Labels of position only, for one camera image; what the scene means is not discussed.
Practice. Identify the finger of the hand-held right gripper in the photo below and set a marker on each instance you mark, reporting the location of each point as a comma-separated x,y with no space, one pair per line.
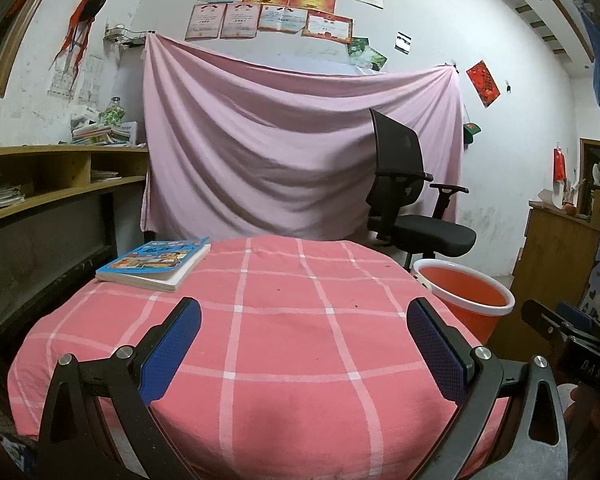
577,312
542,317

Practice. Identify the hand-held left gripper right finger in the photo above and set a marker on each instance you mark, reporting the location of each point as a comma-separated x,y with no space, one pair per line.
435,350

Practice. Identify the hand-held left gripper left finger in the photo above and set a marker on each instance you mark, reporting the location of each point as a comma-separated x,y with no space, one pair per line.
172,350

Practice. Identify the orange bucket white rim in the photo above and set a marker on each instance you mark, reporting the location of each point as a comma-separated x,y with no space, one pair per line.
462,285

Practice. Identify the person's right hand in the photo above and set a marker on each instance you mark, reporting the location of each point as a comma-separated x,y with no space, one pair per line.
587,407

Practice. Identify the wooden cabinet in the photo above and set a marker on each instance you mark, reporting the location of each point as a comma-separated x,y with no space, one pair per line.
555,260

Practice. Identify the blue picture book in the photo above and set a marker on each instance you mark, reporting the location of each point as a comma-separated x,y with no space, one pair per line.
155,260

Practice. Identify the orange fruit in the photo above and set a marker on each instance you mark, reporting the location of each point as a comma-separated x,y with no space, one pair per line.
570,208

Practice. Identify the black office chair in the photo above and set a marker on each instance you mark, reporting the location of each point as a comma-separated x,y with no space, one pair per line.
430,235

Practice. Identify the pink checked tablecloth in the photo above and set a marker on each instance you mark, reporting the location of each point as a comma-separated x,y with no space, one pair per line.
290,340

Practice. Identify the white paper item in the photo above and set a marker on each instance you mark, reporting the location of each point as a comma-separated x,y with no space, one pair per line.
550,197

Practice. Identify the dark framed mirror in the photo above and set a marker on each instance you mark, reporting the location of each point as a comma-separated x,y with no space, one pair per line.
586,175

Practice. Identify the red hanging tag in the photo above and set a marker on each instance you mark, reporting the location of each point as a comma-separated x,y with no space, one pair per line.
559,164

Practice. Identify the pile of papers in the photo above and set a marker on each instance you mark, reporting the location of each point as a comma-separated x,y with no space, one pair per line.
0,199
104,175

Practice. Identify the green hat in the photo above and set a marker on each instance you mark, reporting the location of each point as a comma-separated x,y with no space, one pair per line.
471,131

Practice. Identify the wooden shelf unit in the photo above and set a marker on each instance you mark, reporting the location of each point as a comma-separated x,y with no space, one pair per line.
55,160

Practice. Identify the stack of books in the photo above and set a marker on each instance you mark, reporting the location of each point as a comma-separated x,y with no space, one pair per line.
102,134

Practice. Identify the pink hanging cloth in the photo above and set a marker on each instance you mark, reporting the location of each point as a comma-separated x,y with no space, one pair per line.
280,145

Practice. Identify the red paper poster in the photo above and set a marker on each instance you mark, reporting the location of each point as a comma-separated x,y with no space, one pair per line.
483,83

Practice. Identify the glass jar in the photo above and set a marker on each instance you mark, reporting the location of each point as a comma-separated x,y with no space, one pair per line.
113,112

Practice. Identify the green photo print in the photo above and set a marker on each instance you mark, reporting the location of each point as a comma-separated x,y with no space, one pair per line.
357,49
376,59

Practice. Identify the black white paper note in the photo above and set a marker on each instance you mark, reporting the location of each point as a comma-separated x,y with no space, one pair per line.
403,41

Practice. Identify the red black feather decoration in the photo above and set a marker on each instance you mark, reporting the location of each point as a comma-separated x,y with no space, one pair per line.
82,20

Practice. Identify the wooden framed picture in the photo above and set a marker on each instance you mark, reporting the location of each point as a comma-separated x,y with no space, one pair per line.
10,25

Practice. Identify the wall calendar sheets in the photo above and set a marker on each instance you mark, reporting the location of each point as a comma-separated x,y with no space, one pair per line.
92,80

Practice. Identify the group of wall certificates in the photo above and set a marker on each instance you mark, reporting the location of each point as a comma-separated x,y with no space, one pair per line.
280,0

